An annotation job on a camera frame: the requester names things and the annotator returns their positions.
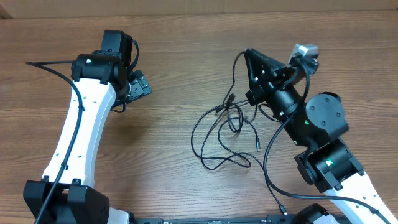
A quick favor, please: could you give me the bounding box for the thin black cable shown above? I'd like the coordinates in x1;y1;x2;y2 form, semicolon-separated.
190;50;289;216

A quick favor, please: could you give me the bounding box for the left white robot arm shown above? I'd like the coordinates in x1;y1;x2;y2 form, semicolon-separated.
23;30;152;223

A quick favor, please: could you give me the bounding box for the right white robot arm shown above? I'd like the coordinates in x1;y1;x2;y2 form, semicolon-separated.
243;44;397;223

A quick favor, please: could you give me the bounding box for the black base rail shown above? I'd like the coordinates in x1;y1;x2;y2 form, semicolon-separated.
107;203;354;224

